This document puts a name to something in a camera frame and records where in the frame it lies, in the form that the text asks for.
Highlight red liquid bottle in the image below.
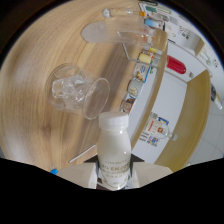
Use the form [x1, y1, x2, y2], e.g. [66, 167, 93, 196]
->
[165, 54, 194, 78]

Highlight clear glass with ice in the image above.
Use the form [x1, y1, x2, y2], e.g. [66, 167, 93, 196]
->
[45, 63, 111, 120]

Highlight light blue white cup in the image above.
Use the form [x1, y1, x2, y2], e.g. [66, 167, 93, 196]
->
[143, 18, 158, 29]

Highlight large clear bottle beige cap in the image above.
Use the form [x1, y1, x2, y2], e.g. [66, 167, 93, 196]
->
[81, 20, 158, 46]

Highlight two-tier wooden shelf rack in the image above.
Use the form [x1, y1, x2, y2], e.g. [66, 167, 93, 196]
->
[68, 23, 214, 173]

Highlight white container blue lid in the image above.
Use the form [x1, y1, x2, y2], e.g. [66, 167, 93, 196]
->
[133, 63, 150, 83]

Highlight clear bottle red label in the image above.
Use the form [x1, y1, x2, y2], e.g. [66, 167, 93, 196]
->
[146, 112, 179, 142]

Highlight white milk bottle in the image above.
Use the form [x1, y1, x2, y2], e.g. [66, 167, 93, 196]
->
[96, 111, 132, 191]

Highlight yellow mug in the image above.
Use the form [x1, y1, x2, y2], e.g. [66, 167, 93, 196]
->
[137, 51, 155, 65]

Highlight white bowl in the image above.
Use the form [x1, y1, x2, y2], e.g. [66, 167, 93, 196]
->
[120, 94, 137, 114]
[127, 78, 144, 98]

